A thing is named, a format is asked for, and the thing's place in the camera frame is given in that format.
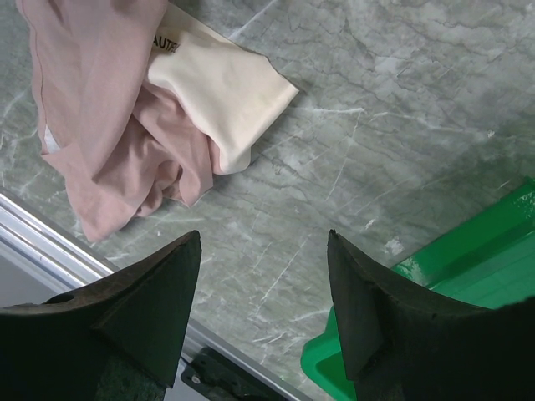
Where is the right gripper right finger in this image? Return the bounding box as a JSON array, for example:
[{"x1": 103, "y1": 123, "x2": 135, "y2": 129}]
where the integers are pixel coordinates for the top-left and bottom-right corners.
[{"x1": 327, "y1": 231, "x2": 534, "y2": 400}]

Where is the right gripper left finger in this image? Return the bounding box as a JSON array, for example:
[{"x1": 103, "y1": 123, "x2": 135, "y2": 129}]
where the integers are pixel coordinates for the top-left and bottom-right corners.
[{"x1": 1, "y1": 231, "x2": 201, "y2": 400}]

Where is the pink beige underwear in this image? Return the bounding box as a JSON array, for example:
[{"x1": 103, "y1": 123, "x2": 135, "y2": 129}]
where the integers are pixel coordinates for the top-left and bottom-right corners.
[{"x1": 17, "y1": 1, "x2": 298, "y2": 242}]

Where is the green plastic bin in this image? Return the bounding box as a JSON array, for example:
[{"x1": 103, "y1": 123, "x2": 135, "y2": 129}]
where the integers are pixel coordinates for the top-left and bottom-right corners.
[{"x1": 301, "y1": 179, "x2": 534, "y2": 400}]

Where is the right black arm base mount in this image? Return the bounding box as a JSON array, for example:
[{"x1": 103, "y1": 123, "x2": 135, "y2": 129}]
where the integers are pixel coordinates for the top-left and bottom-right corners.
[{"x1": 181, "y1": 348, "x2": 287, "y2": 401}]

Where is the aluminium rail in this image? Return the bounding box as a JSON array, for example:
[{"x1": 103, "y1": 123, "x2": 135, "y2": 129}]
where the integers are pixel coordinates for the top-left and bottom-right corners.
[{"x1": 1, "y1": 189, "x2": 309, "y2": 400}]

